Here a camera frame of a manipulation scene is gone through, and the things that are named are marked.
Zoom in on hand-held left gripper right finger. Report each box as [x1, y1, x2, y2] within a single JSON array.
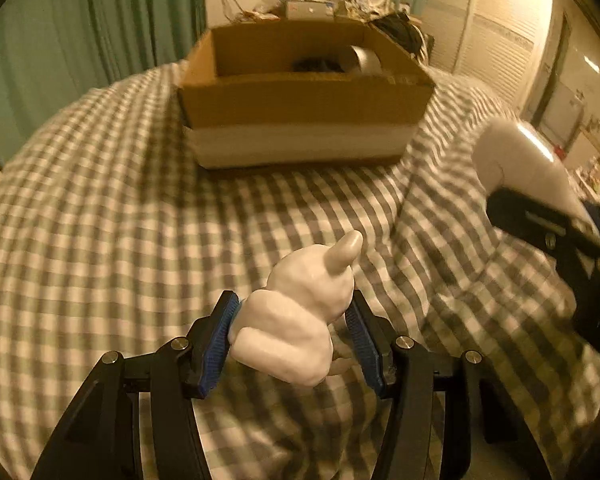
[[346, 290, 554, 480]]

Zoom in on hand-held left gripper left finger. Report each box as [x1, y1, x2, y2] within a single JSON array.
[[30, 290, 241, 480]]

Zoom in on white plastic bottle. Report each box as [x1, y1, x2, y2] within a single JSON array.
[[472, 117, 597, 224]]

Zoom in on white plush toy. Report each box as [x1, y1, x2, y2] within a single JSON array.
[[228, 230, 365, 389]]

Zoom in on white ribbed sock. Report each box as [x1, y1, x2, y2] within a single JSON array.
[[337, 44, 384, 75]]

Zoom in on cardboard box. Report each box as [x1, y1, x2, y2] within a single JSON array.
[[176, 15, 437, 170]]

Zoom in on cluttered side table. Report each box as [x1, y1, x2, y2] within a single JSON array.
[[574, 154, 600, 192]]

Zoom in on grey white checked blanket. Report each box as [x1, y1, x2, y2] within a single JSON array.
[[0, 57, 600, 480]]

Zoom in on white louvred wardrobe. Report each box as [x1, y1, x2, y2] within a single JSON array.
[[425, 0, 557, 112]]

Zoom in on black jacket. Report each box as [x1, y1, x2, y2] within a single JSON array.
[[370, 10, 432, 62]]

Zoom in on wide green curtain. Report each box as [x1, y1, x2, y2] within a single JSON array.
[[0, 0, 97, 171], [80, 0, 209, 92]]

